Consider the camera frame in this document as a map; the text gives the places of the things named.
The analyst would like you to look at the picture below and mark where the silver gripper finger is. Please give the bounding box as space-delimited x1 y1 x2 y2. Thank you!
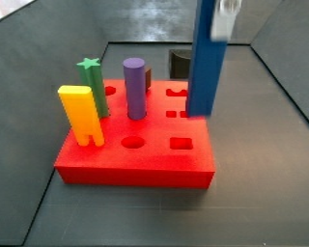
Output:
211 0 243 41

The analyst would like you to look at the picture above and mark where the blue rectangular block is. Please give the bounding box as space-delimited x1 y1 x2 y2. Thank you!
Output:
186 0 227 117

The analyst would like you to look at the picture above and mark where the red shape sorter board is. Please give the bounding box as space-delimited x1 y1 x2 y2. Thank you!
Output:
55 79 215 189

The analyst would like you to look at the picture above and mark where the black curved holder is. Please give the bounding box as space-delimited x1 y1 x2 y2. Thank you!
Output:
171 49 192 79

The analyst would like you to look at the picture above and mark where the dark brown block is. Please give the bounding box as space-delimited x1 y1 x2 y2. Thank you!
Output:
146 67 152 92

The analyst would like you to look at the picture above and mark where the purple cylinder block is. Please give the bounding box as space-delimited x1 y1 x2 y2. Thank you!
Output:
123 58 146 120

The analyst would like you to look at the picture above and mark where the green star block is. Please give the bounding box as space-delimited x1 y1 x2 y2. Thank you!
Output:
78 58 110 118

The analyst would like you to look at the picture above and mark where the yellow arch block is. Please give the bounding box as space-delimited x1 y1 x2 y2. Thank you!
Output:
58 85 104 147

